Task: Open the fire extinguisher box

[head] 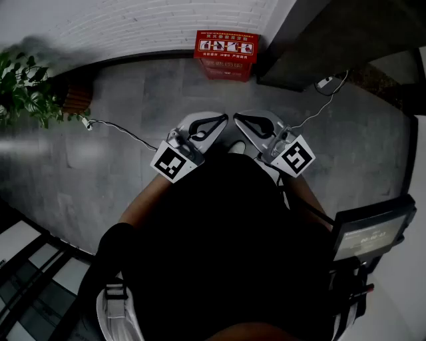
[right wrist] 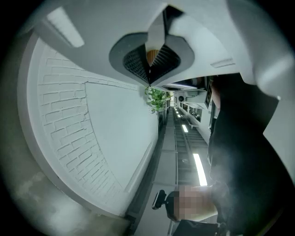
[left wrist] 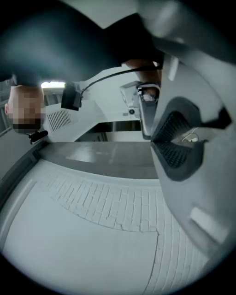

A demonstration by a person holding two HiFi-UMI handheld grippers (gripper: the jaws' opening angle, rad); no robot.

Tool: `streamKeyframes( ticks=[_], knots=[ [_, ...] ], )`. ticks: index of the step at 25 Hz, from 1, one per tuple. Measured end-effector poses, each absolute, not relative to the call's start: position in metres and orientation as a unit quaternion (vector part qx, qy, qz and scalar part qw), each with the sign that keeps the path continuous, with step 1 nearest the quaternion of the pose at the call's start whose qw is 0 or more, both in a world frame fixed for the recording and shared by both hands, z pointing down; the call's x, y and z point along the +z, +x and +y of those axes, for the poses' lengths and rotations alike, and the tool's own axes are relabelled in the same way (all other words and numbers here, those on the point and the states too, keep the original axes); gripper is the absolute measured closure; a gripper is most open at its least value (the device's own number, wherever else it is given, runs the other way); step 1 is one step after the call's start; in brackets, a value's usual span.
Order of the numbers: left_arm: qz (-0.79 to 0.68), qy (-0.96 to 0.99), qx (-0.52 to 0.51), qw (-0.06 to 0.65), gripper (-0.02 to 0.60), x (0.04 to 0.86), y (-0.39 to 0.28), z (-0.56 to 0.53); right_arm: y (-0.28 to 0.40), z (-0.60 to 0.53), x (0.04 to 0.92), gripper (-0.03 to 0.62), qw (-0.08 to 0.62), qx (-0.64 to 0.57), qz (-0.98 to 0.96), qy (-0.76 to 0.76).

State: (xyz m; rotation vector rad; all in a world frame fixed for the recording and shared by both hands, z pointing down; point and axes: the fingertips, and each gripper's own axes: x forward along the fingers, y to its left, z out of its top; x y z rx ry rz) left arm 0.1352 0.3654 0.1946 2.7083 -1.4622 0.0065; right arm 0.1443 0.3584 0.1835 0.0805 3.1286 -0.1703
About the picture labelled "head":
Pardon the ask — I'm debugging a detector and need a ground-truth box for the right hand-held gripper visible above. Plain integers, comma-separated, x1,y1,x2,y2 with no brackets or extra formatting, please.
233,109,317,178

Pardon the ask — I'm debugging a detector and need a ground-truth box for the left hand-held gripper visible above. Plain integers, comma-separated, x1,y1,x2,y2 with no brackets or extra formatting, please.
149,111,230,184

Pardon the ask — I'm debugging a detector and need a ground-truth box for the red fire extinguisher box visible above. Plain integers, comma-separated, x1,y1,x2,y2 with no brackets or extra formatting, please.
194,30,261,64

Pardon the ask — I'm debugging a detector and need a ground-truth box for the person's left forearm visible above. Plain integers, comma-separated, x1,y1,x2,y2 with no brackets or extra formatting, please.
116,172,176,229

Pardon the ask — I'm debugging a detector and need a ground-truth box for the person's right forearm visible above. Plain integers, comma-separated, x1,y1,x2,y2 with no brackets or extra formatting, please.
292,173,335,231

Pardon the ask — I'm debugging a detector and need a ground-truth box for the person's white shoe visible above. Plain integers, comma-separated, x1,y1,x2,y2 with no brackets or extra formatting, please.
227,140,248,155

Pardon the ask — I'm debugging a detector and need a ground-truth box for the person's black clothing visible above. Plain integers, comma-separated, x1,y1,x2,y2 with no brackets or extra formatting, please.
79,149,362,341

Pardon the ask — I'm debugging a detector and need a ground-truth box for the dark grey counter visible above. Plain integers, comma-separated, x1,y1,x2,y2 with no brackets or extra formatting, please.
256,0,426,113

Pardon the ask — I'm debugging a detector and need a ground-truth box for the brown slatted wooden planter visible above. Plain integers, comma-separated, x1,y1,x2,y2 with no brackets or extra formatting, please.
49,77,94,116

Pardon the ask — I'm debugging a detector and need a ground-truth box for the black framed screen device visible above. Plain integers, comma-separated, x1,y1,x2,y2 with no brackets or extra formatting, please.
331,194,418,264

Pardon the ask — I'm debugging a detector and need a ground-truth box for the green leafy plant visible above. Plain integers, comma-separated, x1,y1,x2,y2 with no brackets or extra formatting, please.
0,49,93,130

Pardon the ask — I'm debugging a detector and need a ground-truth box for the white backpack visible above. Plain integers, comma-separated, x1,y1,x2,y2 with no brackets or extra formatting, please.
95,274,147,341

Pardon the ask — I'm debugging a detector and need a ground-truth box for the black framed glass partition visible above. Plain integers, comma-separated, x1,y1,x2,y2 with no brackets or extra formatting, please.
0,198,98,341

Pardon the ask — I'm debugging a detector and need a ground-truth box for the thin white cable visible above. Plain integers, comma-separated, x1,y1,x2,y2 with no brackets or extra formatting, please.
290,69,350,131

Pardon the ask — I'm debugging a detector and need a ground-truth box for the black cable with white plug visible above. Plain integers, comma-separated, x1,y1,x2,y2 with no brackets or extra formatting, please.
82,116,159,152

